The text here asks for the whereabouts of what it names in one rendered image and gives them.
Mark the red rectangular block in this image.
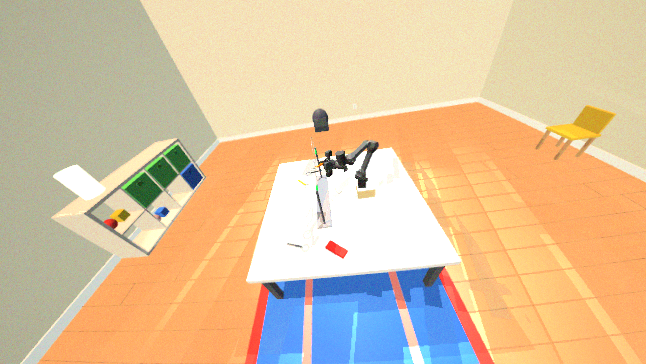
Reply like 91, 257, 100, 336
325, 240, 348, 258

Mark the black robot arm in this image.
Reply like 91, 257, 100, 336
323, 140, 380, 188

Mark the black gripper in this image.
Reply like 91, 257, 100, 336
319, 150, 337, 177

